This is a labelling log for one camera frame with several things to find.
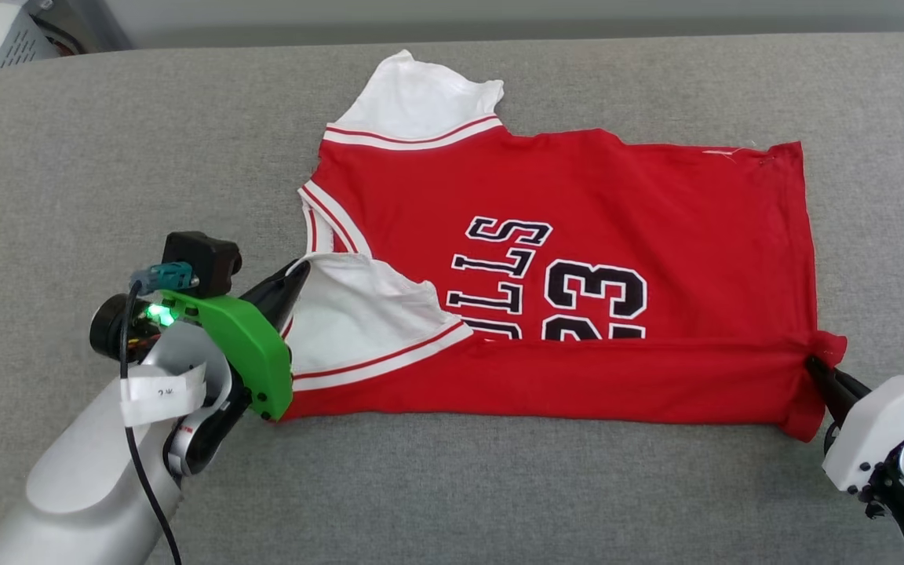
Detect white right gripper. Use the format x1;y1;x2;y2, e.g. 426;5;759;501
805;355;904;495

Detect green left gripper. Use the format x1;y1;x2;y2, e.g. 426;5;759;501
89;259;312;423

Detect red basketball jersey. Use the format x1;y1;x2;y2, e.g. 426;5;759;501
278;49;848;443

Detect white paper label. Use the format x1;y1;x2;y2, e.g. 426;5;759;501
120;364;208;428

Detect grey backdrop panel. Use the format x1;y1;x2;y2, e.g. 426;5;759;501
28;0;904;52

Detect teal cable connector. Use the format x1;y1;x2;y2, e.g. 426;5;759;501
130;264;199;296

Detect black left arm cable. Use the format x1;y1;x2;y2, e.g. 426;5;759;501
118;281;184;565

